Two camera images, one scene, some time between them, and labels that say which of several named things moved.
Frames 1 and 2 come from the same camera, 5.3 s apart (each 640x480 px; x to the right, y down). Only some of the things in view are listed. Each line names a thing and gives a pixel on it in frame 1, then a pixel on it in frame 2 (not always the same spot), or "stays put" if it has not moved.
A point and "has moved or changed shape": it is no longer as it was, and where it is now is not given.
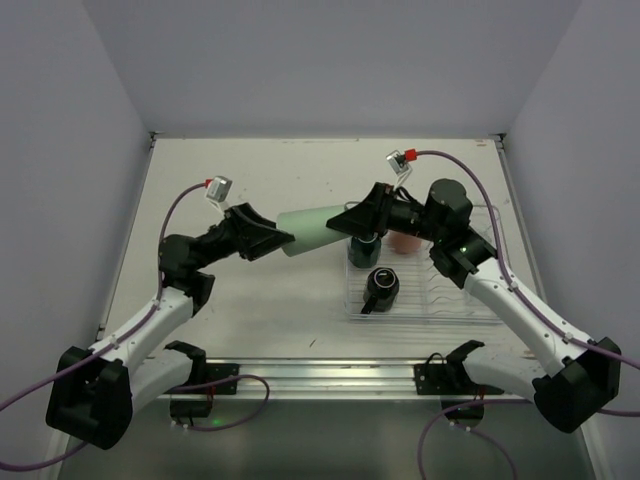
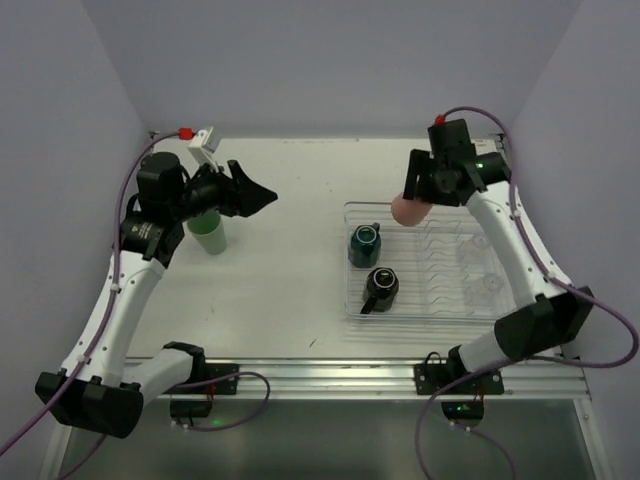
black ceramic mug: (381, 290) stays put
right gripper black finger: (368, 219) -> (415, 172)
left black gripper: (239, 231) -> (233, 188)
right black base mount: (462, 399) stays put
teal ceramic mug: (364, 254) stays put
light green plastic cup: (309, 228) -> (208, 228)
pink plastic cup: (404, 243) has moved or changed shape
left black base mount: (194, 400) stays put
